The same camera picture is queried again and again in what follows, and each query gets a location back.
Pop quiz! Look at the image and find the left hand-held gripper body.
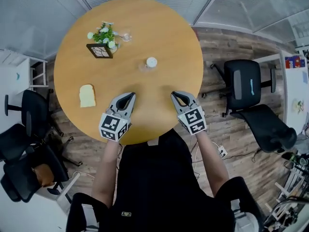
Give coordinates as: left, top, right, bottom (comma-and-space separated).
98, 107, 131, 143

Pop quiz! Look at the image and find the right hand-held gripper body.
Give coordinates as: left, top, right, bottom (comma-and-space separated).
177, 102, 207, 136

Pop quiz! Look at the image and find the small white cup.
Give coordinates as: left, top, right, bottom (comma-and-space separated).
144, 57, 158, 73

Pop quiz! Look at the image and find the person's left forearm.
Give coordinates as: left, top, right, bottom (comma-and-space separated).
91, 139, 120, 209

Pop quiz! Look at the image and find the person's right forearm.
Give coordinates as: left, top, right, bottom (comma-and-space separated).
197, 129, 230, 198

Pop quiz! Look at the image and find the slice of bread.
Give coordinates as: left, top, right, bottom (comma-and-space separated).
79, 84, 97, 108

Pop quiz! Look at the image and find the black office chair teal strip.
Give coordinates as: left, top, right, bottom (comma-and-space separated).
210, 59, 298, 154

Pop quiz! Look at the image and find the clear glass cup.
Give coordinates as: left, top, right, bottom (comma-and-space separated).
119, 29, 133, 43

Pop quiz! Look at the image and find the vase of artificial daisies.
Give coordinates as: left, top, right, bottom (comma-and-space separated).
86, 21, 120, 53

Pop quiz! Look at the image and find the person's black clothing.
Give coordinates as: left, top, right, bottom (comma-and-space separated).
66, 129, 265, 232

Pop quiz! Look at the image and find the brown leather bag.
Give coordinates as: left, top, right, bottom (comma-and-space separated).
32, 163, 56, 188

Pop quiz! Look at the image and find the white desk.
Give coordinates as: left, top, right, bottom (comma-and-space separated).
0, 173, 82, 232
258, 49, 309, 135
0, 49, 48, 99

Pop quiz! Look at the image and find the floral printed item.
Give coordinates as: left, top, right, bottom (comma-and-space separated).
292, 99, 305, 115

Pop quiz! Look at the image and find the black and green device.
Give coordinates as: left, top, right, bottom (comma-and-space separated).
282, 152, 309, 169

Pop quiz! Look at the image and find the black picture frame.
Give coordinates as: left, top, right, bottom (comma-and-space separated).
86, 43, 113, 59

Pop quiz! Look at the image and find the black cable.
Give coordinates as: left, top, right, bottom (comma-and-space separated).
224, 148, 264, 163

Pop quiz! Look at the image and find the white shoulder strap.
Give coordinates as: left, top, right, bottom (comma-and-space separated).
231, 199, 260, 232
81, 203, 98, 232

